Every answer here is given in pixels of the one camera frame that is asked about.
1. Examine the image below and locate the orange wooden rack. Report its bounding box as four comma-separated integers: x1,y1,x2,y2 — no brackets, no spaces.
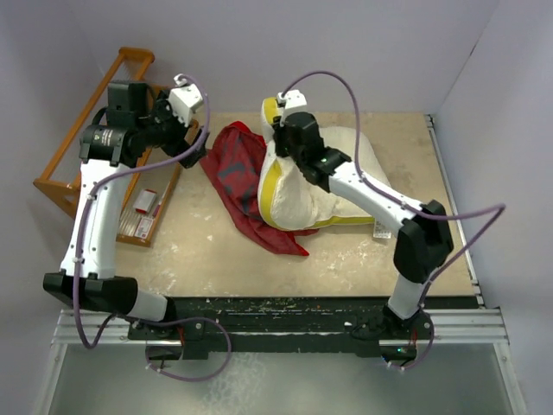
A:
34,48,208,255

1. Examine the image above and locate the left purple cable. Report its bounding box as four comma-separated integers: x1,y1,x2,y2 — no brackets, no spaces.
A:
72,73,232,384

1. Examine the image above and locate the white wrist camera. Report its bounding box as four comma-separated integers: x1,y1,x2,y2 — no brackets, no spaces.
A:
168,73,204,127
276,89,307,118

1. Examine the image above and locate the flat red white packet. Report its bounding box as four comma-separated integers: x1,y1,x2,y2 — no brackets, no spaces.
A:
134,216,154,239

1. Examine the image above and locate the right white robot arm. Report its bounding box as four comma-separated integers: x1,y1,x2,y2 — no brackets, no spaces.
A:
271,112,454,338

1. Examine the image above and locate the white yellow pillow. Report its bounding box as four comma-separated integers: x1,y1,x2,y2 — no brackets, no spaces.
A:
257,98,390,231

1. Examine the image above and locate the red printed pillowcase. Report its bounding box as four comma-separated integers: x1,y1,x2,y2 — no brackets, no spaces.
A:
200,121,315,257

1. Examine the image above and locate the purple cable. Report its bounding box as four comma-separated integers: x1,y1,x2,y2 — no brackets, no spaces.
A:
278,69,506,371
72,73,232,384

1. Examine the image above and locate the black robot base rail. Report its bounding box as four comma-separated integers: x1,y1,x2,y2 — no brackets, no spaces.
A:
73,296,480,360

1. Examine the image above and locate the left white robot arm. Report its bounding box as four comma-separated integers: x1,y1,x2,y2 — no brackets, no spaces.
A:
43,74,208,339

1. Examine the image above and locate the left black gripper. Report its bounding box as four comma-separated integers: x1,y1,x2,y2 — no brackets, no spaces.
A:
136,90,208,168

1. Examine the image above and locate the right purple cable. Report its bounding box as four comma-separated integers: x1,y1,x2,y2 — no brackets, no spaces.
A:
278,69,506,371

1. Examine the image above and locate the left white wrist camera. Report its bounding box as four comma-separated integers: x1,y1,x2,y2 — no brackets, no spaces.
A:
168,73,204,127

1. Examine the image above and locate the red pen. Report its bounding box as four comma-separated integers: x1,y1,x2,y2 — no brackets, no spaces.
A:
152,183,170,218

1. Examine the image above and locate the small red white box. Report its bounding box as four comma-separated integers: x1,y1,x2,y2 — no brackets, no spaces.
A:
133,188,157,214

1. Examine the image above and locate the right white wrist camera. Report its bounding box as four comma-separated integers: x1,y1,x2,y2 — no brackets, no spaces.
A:
276,89,307,118

